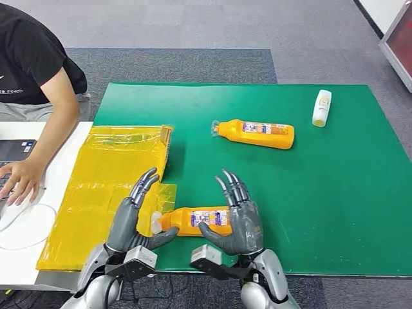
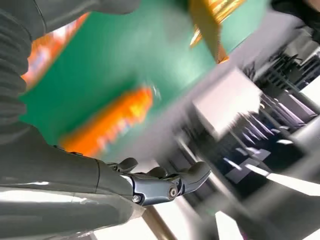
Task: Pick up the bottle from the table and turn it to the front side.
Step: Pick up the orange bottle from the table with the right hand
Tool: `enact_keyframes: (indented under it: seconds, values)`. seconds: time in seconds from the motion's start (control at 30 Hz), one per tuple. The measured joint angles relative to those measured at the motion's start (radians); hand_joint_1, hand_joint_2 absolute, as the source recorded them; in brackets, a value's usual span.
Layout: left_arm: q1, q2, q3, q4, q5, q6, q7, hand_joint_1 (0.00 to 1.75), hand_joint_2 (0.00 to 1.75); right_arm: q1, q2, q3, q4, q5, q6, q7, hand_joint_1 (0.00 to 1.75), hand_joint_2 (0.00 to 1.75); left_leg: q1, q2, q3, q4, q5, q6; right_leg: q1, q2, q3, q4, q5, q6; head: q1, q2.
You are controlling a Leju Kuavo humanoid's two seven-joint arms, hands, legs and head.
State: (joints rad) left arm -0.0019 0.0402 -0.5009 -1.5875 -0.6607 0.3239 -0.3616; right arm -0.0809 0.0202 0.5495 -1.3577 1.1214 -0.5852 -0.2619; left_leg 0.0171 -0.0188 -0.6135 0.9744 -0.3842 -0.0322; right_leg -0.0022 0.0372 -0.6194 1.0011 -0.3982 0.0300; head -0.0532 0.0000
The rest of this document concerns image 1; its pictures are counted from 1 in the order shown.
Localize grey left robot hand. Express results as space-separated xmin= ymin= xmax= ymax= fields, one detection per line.
xmin=104 ymin=167 xmax=180 ymax=254

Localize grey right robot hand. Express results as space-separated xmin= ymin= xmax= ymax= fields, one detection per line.
xmin=198 ymin=169 xmax=264 ymax=257

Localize person's hand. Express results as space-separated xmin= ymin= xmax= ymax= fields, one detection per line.
xmin=0 ymin=158 xmax=45 ymax=208

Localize orange bottle with label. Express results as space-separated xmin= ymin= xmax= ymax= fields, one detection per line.
xmin=150 ymin=206 xmax=233 ymax=238
xmin=211 ymin=118 xmax=295 ymax=151

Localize small white bottle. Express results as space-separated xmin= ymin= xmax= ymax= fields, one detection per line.
xmin=312 ymin=89 xmax=332 ymax=128

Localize dark grey laptop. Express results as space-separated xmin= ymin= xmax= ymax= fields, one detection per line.
xmin=0 ymin=138 xmax=37 ymax=200

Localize white computer mouse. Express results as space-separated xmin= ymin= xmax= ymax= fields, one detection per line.
xmin=0 ymin=187 xmax=36 ymax=232

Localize yellow plastic sheet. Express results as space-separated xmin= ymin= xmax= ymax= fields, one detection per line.
xmin=36 ymin=124 xmax=178 ymax=272

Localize white desk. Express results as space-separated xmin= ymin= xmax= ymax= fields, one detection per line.
xmin=0 ymin=121 xmax=94 ymax=293

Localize green table mat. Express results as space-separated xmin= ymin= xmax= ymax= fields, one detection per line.
xmin=94 ymin=82 xmax=412 ymax=277

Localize person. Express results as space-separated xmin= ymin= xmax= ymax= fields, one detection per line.
xmin=0 ymin=2 xmax=91 ymax=122

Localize white cabinet with dark panel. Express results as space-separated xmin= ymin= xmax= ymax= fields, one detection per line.
xmin=379 ymin=0 xmax=412 ymax=93

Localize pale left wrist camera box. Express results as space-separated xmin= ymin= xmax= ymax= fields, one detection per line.
xmin=104 ymin=245 xmax=158 ymax=283

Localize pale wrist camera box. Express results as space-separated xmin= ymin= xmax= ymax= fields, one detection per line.
xmin=104 ymin=245 xmax=158 ymax=283
xmin=190 ymin=245 xmax=245 ymax=281

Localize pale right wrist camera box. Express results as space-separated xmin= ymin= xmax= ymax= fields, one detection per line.
xmin=190 ymin=245 xmax=245 ymax=281

